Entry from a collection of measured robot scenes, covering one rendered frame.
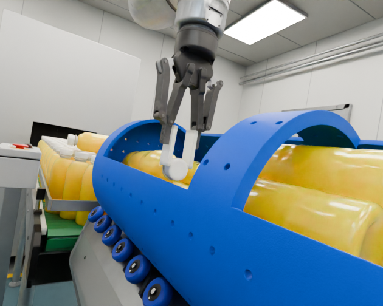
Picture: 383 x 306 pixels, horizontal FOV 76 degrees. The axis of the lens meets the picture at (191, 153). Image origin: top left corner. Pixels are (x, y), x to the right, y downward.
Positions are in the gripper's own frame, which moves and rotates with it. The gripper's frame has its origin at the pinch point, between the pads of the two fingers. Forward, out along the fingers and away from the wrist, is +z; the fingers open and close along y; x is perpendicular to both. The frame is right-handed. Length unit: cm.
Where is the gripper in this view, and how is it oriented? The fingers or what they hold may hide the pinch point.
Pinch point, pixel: (179, 147)
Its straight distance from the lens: 43.9
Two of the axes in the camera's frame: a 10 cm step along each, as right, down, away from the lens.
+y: 8.2, 1.4, 5.6
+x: -5.5, -0.9, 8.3
